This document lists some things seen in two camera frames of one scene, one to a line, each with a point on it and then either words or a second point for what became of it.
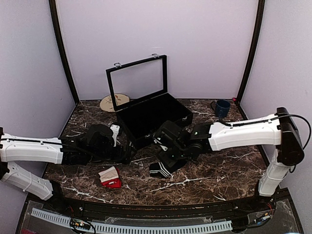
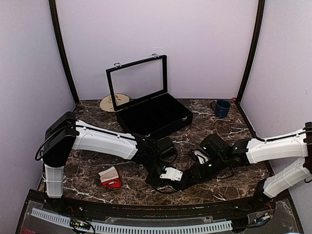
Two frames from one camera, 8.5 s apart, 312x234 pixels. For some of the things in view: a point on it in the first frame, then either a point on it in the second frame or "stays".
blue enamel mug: [221, 107] stays
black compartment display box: [139, 94] stays
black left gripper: [127, 158] → [158, 183]
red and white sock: [110, 178] stays
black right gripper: [167, 161] → [199, 175]
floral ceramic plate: [107, 104] stays
